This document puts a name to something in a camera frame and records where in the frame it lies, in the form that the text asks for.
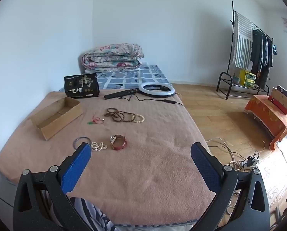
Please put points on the yellow crate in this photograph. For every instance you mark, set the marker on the yellow crate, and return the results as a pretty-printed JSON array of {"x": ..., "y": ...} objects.
[{"x": 247, "y": 78}]

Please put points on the grey striped hanging cloth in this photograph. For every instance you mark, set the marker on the grey striped hanging cloth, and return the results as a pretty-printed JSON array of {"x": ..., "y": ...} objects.
[{"x": 243, "y": 43}]

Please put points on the blue checked bedsheet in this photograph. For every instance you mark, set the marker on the blue checked bedsheet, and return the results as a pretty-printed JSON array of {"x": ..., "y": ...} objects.
[{"x": 124, "y": 79}]

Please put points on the black clothes rack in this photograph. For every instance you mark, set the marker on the black clothes rack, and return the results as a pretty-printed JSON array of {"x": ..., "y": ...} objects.
[{"x": 233, "y": 7}]

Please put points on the white power strip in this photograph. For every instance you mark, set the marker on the white power strip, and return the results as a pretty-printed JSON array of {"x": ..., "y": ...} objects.
[{"x": 248, "y": 166}]

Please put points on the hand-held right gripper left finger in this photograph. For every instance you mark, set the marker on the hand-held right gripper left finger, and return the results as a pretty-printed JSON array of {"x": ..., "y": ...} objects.
[{"x": 78, "y": 166}]

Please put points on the black snack bag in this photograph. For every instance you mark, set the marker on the black snack bag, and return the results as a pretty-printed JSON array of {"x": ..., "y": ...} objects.
[{"x": 81, "y": 86}]

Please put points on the red box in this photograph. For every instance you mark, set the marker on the red box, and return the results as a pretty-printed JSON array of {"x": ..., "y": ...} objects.
[{"x": 277, "y": 104}]

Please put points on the light wooden box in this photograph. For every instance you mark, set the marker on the light wooden box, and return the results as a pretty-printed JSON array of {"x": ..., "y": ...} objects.
[{"x": 282, "y": 101}]

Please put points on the purple bangle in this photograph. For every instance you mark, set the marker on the purple bangle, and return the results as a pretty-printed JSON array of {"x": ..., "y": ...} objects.
[{"x": 74, "y": 142}]

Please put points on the pink-brown blanket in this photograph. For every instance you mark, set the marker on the pink-brown blanket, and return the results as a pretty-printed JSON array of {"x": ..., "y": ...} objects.
[{"x": 146, "y": 161}]

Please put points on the small teal hanging item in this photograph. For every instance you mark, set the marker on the small teal hanging item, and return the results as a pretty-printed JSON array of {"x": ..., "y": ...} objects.
[{"x": 275, "y": 49}]

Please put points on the dark hanging clothes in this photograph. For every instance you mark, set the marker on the dark hanging clothes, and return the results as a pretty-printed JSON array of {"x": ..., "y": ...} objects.
[{"x": 259, "y": 53}]

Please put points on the dark blue box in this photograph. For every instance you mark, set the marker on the dark blue box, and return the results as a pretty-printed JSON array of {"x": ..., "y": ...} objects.
[{"x": 285, "y": 91}]

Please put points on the small teal pot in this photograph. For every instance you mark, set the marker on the small teal pot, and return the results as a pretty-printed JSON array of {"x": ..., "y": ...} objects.
[{"x": 236, "y": 79}]

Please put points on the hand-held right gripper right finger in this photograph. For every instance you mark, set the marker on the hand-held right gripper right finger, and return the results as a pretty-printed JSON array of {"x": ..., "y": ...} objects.
[{"x": 205, "y": 166}]

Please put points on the grey zebra striped cloth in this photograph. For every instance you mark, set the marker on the grey zebra striped cloth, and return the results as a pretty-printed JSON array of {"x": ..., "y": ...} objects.
[{"x": 93, "y": 216}]

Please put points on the cardboard box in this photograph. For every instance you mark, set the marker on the cardboard box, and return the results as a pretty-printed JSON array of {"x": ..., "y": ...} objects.
[{"x": 49, "y": 127}]

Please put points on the orange cloth covered table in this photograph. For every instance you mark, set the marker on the orange cloth covered table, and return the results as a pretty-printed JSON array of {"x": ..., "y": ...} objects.
[{"x": 266, "y": 115}]

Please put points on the folded floral quilt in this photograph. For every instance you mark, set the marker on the folded floral quilt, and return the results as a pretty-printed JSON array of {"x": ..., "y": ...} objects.
[{"x": 109, "y": 57}]

